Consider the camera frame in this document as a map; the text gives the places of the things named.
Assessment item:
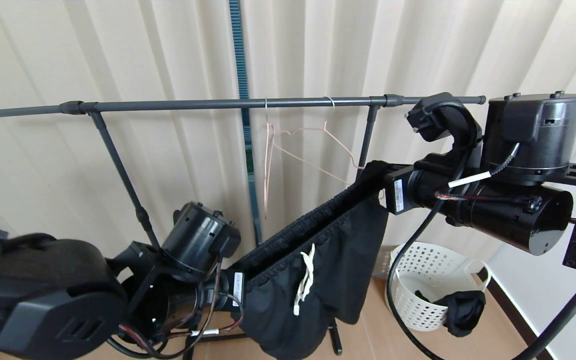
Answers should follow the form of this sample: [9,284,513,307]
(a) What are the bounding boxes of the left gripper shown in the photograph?
[130,271,247,351]

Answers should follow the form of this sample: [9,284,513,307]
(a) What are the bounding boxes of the white laundry basket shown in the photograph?
[387,241,491,332]

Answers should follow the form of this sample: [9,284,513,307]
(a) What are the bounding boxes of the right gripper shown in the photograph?
[384,166,575,256]

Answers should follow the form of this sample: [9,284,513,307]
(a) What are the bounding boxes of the black shorts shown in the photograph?
[228,160,394,360]

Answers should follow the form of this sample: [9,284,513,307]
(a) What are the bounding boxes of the black t-shirt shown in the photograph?
[414,289,487,337]

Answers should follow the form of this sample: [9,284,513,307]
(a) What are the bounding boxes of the black clothes rack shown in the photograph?
[0,94,487,360]

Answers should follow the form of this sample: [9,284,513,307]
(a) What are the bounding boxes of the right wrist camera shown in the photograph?
[405,92,484,173]

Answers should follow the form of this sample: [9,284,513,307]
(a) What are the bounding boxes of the pink clothes hanger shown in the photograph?
[263,97,276,221]
[272,96,369,186]

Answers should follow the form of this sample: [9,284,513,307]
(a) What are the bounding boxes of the beige curtain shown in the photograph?
[0,0,576,281]

